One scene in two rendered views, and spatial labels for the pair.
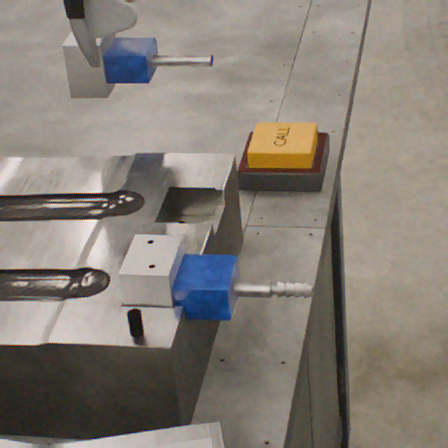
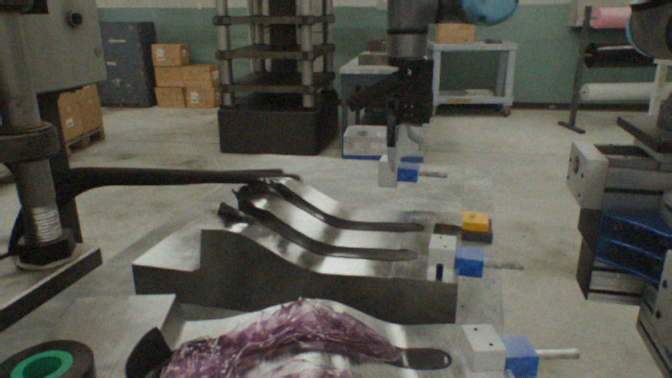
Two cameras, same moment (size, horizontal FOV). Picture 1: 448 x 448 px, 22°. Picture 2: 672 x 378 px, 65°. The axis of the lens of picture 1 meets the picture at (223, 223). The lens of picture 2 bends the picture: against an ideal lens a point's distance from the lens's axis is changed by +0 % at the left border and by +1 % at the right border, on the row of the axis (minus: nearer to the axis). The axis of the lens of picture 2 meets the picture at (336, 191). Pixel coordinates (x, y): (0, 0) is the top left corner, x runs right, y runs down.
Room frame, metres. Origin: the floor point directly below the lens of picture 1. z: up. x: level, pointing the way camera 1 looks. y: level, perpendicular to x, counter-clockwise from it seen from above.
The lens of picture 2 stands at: (0.00, 0.19, 1.23)
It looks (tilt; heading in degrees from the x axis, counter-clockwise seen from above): 19 degrees down; 1
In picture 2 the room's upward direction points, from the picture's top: straight up
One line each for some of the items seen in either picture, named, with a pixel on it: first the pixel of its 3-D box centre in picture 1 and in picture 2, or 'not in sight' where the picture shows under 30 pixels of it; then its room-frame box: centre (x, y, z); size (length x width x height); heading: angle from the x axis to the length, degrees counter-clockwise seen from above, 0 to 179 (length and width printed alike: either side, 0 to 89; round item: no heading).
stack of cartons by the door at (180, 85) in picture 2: not in sight; (187, 75); (7.21, 2.34, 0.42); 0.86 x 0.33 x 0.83; 82
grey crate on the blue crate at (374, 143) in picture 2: not in sight; (384, 140); (3.95, -0.11, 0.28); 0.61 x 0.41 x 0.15; 82
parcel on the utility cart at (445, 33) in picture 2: not in sight; (454, 36); (6.56, -1.12, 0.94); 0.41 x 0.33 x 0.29; 89
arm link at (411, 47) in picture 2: not in sight; (406, 46); (1.00, 0.08, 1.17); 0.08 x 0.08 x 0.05
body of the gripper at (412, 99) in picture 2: not in sight; (409, 91); (1.00, 0.07, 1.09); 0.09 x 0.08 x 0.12; 77
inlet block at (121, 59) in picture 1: (142, 60); (413, 172); (0.99, 0.06, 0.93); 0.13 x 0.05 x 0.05; 77
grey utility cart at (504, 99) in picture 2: not in sight; (465, 76); (6.52, -1.28, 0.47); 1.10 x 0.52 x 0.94; 89
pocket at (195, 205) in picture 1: (192, 224); (446, 240); (0.80, 0.03, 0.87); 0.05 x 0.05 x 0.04; 77
